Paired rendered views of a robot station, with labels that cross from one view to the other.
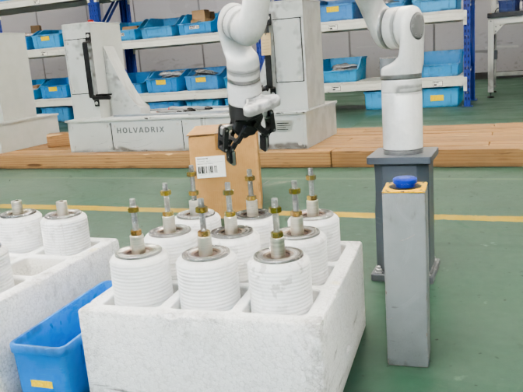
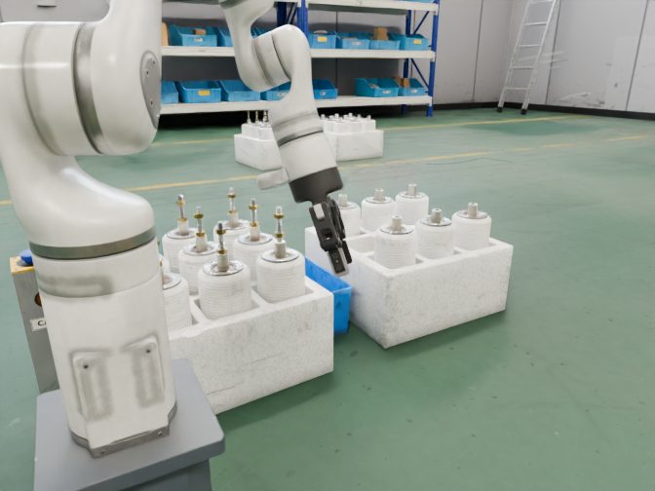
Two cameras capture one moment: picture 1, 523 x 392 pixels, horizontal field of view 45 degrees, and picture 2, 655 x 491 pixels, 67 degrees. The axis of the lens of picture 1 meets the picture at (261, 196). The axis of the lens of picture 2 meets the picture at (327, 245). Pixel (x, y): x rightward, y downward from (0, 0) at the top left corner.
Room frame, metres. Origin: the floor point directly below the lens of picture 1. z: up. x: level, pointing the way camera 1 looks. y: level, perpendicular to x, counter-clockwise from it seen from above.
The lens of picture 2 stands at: (1.85, -0.51, 0.60)
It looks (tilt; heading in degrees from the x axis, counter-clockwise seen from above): 20 degrees down; 129
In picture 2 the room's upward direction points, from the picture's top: straight up
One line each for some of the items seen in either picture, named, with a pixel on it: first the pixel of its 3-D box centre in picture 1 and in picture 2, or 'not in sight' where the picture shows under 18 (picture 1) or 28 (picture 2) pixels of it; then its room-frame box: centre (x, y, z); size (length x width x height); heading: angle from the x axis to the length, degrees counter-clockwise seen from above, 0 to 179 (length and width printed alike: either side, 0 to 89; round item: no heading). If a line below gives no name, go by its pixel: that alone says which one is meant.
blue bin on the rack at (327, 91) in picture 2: not in sight; (314, 89); (-2.10, 4.10, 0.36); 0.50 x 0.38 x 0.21; 158
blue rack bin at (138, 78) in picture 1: (138, 82); not in sight; (6.85, 1.22, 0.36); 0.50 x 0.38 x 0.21; 158
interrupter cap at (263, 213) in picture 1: (252, 215); (223, 267); (1.17, 0.02, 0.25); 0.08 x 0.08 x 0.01
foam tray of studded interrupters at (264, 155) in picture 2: not in sight; (274, 149); (-0.50, 1.82, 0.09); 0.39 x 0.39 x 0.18; 74
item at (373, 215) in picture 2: not in sight; (377, 231); (1.12, 0.61, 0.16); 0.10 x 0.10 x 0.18
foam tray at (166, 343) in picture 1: (239, 319); (208, 320); (1.06, 0.06, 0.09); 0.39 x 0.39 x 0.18; 72
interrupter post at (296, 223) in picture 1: (296, 225); not in sight; (1.02, -0.06, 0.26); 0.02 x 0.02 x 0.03
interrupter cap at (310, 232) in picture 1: (297, 233); not in sight; (1.02, -0.06, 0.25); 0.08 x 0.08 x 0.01
